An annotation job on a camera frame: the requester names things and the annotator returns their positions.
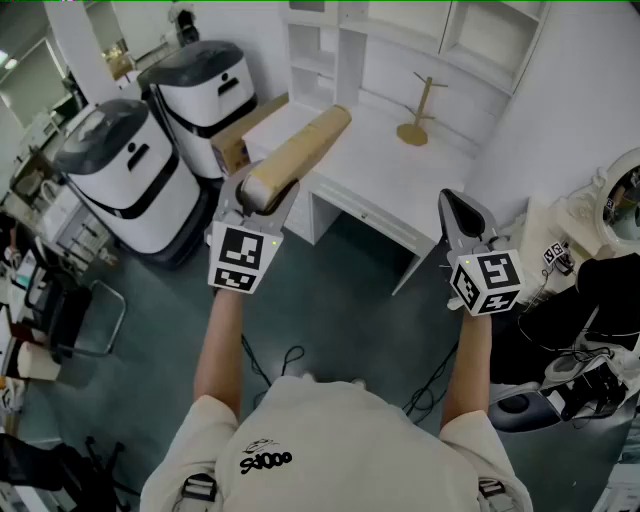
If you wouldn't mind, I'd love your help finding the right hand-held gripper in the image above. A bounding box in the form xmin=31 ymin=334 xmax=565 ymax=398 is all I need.
xmin=438 ymin=188 xmax=526 ymax=317

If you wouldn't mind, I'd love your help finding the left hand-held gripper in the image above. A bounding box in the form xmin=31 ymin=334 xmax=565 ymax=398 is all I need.
xmin=204 ymin=167 xmax=302 ymax=296

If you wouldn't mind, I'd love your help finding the person's right forearm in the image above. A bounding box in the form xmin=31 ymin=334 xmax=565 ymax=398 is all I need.
xmin=439 ymin=308 xmax=496 ymax=427

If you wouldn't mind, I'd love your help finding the person's left forearm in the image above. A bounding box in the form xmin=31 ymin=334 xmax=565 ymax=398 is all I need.
xmin=193 ymin=287 xmax=247 ymax=421

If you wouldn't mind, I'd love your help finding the white desk with shelves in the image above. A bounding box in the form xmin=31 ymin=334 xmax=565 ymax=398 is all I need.
xmin=242 ymin=0 xmax=551 ymax=296

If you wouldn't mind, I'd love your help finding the long cardboard box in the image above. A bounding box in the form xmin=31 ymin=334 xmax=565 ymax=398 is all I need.
xmin=209 ymin=92 xmax=290 ymax=179

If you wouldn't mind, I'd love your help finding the white dressing table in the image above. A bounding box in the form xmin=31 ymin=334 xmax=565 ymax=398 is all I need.
xmin=519 ymin=197 xmax=616 ymax=301

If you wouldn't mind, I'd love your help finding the wooden branch stand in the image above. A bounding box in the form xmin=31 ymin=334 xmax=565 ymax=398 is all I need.
xmin=396 ymin=70 xmax=450 ymax=147

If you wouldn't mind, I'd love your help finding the white and black robot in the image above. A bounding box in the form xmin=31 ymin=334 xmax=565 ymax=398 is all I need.
xmin=53 ymin=98 xmax=211 ymax=271
xmin=137 ymin=39 xmax=260 ymax=181

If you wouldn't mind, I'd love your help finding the white ornate mirror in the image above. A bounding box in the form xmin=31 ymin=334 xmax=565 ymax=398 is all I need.
xmin=593 ymin=148 xmax=640 ymax=250

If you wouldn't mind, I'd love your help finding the person's cream t-shirt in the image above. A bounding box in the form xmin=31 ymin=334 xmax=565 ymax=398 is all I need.
xmin=141 ymin=374 xmax=534 ymax=512

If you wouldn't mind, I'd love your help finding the black office chair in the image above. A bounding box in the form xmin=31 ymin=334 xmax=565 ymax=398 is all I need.
xmin=0 ymin=432 xmax=132 ymax=512

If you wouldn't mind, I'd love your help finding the black floor cable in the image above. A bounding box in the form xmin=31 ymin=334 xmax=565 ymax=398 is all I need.
xmin=241 ymin=333 xmax=306 ymax=401
xmin=402 ymin=342 xmax=459 ymax=426

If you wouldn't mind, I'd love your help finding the metal frame chair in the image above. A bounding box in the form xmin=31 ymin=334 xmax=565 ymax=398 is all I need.
xmin=24 ymin=278 xmax=127 ymax=359

